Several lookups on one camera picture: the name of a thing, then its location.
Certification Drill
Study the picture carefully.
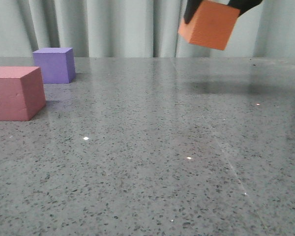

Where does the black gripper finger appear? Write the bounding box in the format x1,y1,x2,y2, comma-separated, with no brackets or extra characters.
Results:
183,0,202,24
227,0,263,16

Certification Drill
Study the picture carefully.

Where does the orange foam block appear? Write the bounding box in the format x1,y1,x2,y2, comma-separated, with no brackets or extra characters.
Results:
178,0,240,50

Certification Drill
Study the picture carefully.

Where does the pale green curtain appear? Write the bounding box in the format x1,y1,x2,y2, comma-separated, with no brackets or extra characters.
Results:
0,0,295,58

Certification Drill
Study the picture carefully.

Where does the purple foam block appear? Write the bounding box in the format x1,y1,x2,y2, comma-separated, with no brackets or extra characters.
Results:
32,47,76,84

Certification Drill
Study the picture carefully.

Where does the red foam block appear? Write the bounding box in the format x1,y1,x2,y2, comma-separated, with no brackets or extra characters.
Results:
0,66,46,121

